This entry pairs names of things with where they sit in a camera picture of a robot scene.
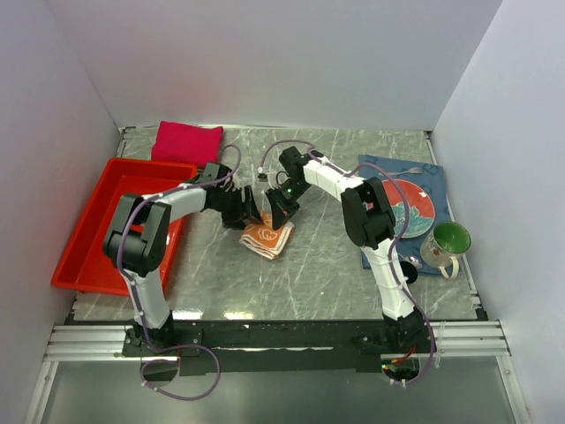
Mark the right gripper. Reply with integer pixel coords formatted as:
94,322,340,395
267,179,312,231

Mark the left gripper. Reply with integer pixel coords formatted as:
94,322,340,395
212,186,263,231

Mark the orange white patterned cloth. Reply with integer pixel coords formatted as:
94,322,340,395
239,210,295,261

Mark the crimson red garment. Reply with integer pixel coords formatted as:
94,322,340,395
151,121,223,168

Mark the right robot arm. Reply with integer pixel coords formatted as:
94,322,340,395
266,147,425,352

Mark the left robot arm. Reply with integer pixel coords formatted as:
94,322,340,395
102,163,262,355

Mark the small black cup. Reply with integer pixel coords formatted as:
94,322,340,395
402,262,418,284

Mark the blue placemat cloth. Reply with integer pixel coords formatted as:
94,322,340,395
358,155,451,258

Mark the red blue decorated plate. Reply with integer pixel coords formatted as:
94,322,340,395
382,179,436,239

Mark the silver fork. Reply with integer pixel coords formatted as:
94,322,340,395
378,167,424,176

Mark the silver spoon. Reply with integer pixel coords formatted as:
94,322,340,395
398,254,423,269

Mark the green inside floral mug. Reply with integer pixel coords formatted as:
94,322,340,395
420,222,471,280

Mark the red plastic bin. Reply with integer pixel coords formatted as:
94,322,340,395
50,157,199,296

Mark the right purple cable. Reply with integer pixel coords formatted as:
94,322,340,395
259,140,438,388

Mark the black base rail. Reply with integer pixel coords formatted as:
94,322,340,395
122,314,436,376

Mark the aluminium frame rail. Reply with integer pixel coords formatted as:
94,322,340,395
43,322,510,362

